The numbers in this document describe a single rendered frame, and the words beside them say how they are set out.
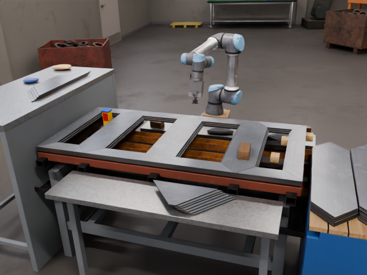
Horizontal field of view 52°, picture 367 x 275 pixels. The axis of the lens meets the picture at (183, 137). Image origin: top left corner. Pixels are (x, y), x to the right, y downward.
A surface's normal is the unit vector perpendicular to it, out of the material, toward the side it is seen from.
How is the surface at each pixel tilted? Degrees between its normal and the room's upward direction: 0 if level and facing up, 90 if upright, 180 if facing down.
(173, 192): 0
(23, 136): 90
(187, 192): 0
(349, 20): 90
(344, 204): 0
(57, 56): 90
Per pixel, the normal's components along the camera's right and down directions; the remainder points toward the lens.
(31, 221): 0.95, 0.11
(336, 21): -0.89, 0.21
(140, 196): -0.03, -0.91
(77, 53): 0.04, 0.41
